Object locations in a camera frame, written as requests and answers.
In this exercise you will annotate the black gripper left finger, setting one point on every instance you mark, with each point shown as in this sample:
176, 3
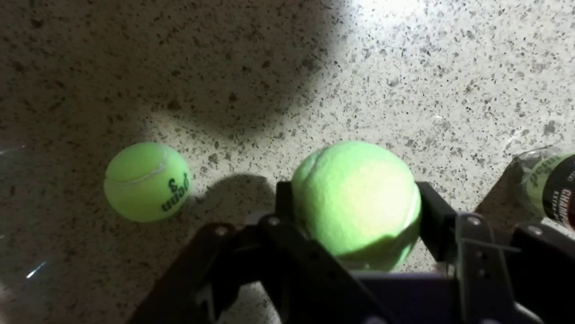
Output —
285, 203

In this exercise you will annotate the clear tennis ball can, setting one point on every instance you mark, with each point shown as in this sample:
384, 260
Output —
547, 185

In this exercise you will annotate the green tennis ball with logo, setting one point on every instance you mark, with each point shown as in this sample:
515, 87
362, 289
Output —
149, 183

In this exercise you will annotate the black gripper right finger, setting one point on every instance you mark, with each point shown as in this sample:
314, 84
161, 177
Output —
438, 224

